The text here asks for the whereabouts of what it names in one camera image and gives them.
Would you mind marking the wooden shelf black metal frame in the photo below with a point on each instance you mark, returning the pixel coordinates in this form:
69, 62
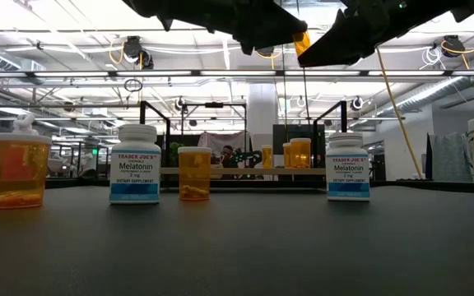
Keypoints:
253, 171

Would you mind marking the white sculpture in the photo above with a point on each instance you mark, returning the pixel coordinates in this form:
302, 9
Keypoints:
25, 123

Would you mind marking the person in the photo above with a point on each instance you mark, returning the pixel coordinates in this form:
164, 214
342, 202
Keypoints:
227, 154

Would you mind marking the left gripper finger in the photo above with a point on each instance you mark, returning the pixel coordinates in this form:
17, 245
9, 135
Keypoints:
266, 29

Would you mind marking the black background panel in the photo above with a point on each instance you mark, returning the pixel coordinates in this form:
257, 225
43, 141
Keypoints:
298, 131

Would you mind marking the white melatonin bottle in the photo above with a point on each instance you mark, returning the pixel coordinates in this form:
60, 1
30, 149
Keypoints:
135, 168
348, 172

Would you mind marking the teal cloth cover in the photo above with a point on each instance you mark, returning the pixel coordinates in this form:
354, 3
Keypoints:
447, 152

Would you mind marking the small green background plant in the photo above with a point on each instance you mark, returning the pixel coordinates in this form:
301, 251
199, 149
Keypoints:
174, 153

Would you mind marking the background robot green lights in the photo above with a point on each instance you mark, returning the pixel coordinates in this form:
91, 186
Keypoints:
247, 157

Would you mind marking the large amber pill bottle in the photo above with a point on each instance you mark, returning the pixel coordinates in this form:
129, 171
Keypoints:
286, 158
194, 172
21, 172
300, 156

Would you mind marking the black aluminium table frame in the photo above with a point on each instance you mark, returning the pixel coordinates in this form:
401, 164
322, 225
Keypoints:
426, 186

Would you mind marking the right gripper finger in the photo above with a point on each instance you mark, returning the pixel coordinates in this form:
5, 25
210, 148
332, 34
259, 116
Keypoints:
340, 47

